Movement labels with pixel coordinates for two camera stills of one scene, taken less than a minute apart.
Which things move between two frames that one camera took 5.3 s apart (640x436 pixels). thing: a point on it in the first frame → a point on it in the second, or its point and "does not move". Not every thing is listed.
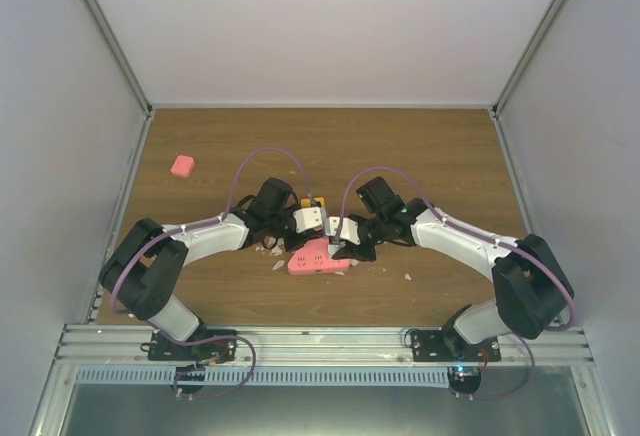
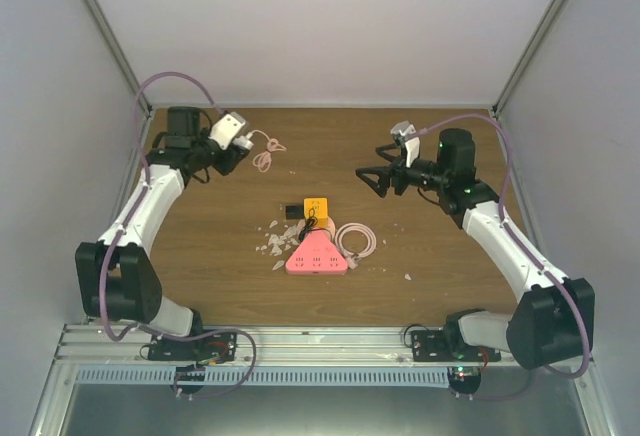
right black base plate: (435, 345) does not move
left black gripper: (293, 245) → (233, 157)
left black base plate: (223, 349) does not move
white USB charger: (333, 248) → (242, 141)
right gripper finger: (346, 252) → (382, 151)
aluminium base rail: (324, 346) does not move
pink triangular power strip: (314, 257) does not move
